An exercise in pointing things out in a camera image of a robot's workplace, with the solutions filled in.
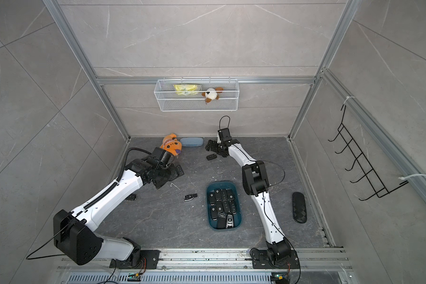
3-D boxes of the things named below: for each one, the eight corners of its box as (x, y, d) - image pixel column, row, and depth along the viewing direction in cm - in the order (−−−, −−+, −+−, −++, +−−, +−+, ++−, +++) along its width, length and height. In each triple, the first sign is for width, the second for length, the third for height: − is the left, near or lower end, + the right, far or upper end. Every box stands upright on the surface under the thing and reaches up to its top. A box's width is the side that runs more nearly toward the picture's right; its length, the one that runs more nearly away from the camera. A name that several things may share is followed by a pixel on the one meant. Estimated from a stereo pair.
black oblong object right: (293, 221, 86) (295, 219, 83) (291, 194, 95) (294, 191, 92) (305, 224, 85) (308, 221, 82) (302, 196, 94) (305, 193, 92)
